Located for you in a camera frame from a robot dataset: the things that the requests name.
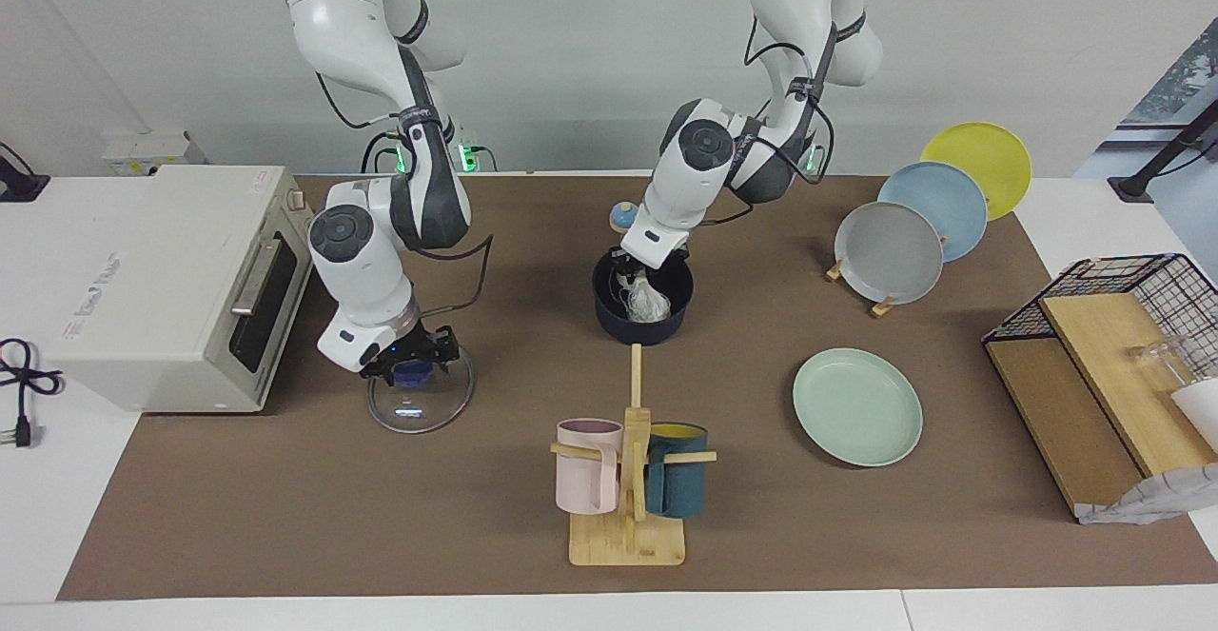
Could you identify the black table clamp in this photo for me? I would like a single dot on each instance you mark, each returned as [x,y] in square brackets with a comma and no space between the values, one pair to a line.
[19,188]

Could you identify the pale green plate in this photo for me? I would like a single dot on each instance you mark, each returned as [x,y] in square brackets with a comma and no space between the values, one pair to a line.
[856,407]

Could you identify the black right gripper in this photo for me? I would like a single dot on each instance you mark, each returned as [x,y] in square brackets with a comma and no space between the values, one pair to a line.
[419,344]

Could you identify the white vermicelli bundle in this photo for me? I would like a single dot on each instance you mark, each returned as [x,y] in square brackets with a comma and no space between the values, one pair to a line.
[652,305]

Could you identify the yellow plate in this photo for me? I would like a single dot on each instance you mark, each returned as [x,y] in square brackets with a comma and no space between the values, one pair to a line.
[980,150]

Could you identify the pink mug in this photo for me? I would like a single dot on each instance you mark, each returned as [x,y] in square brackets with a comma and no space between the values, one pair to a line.
[585,479]

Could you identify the beige toaster oven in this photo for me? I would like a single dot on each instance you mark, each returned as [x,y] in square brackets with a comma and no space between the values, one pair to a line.
[162,279]

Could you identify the blue kitchen timer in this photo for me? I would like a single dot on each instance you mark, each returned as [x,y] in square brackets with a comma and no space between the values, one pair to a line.
[621,217]

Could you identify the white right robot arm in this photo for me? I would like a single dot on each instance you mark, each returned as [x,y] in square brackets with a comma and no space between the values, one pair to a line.
[357,260]

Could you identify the grey white cloth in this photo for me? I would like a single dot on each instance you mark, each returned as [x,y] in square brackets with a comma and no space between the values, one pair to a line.
[1161,498]

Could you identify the brown table mat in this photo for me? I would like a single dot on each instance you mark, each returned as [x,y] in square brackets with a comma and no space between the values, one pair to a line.
[381,517]

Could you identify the wooden mug tree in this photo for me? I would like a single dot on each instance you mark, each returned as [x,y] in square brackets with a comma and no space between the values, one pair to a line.
[628,541]

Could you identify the white cup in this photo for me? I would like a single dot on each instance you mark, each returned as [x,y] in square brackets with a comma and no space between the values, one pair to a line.
[1201,412]

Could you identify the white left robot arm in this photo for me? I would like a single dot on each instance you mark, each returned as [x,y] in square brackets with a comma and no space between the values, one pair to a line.
[680,203]

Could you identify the dark teal mug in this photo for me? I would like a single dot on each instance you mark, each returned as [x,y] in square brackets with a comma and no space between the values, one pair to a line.
[677,483]

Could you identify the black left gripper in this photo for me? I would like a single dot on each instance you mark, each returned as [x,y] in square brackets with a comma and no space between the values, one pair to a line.
[630,267]

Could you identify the clear glass cup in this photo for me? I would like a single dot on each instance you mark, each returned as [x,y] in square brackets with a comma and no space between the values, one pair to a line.
[1156,360]

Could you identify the glass lid blue knob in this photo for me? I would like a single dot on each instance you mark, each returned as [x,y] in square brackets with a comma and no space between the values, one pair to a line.
[419,412]

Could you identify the light blue plate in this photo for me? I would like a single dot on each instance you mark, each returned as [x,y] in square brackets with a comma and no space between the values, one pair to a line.
[937,198]

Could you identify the grey plate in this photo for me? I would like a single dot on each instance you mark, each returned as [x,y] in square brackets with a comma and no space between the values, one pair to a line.
[890,255]

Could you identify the wooden plate rack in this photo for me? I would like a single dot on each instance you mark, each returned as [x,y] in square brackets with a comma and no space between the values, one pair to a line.
[882,307]

